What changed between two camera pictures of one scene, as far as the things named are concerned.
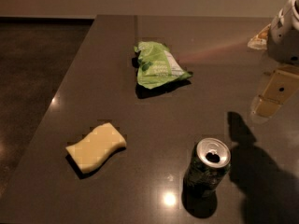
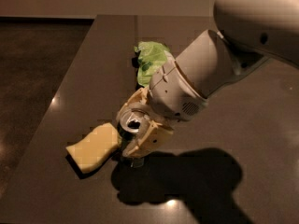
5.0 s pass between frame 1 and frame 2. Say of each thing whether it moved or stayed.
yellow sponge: stayed
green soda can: moved
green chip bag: stayed
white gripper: moved
